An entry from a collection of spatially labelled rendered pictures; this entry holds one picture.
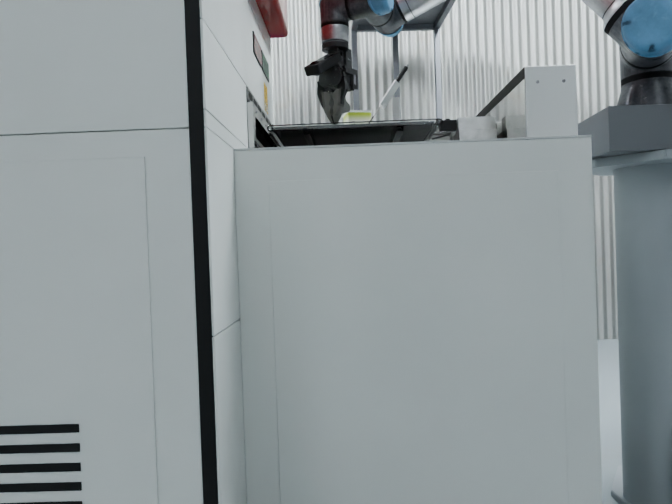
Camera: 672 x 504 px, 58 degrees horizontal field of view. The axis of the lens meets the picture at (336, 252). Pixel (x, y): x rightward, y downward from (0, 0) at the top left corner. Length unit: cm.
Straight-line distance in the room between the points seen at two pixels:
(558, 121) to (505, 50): 287
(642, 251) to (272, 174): 87
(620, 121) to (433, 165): 49
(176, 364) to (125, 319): 10
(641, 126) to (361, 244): 68
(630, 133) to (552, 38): 276
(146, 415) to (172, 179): 34
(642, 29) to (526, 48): 265
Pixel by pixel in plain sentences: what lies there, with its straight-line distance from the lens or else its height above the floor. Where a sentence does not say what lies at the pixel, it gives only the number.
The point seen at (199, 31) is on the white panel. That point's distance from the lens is 94.
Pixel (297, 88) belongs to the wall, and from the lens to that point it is 388.
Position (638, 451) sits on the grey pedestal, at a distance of 162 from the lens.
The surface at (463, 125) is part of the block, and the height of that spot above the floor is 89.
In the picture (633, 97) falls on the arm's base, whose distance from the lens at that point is 158.
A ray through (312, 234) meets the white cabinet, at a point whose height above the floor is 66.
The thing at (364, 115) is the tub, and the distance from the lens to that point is 180.
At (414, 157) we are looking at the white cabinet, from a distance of 108.
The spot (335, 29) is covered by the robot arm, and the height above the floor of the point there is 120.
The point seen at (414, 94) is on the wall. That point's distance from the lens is 388.
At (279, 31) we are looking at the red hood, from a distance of 172.
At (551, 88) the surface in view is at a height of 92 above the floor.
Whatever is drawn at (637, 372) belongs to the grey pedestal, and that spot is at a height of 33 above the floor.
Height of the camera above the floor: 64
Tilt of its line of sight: 1 degrees down
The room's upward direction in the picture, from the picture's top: 2 degrees counter-clockwise
